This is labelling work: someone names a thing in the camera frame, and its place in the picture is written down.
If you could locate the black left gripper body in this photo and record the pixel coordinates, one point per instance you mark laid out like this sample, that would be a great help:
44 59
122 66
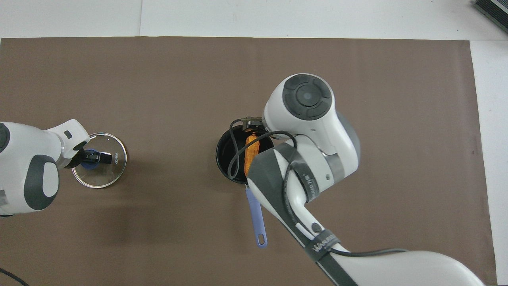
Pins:
77 161

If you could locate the brown table mat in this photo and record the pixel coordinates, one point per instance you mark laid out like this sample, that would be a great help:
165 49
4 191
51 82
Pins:
158 79

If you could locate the yellow corn cob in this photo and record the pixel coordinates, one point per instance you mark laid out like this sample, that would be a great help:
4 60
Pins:
252 153

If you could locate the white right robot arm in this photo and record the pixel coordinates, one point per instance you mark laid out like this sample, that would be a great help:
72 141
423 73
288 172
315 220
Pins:
317 127

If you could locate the dark grey ribbed object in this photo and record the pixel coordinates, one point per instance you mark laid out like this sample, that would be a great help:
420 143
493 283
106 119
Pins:
496 10

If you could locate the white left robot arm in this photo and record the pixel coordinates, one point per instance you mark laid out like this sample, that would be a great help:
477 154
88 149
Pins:
20 159

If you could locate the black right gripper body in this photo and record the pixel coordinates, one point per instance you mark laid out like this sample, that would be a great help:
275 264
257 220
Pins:
260 125

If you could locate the glass lid with blue knob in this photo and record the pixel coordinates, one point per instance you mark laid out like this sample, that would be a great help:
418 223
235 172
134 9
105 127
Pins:
103 176

